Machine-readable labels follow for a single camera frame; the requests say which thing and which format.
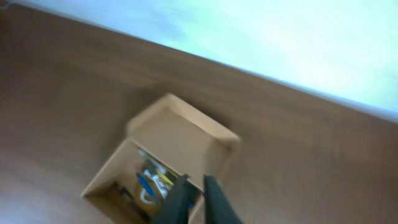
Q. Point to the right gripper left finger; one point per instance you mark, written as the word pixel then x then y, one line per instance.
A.
pixel 175 207

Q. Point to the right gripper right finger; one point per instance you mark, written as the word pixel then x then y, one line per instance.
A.
pixel 217 208

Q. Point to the yellow clear tape roll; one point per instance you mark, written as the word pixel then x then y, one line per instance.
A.
pixel 145 201

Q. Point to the blue ballpoint pen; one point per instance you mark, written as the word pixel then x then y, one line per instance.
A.
pixel 148 188

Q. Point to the brown cardboard box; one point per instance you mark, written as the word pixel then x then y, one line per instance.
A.
pixel 178 136

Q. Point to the yellow highlighter marker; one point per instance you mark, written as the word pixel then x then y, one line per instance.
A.
pixel 167 177

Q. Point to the black whiteboard marker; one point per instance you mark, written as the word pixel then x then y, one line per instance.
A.
pixel 151 172

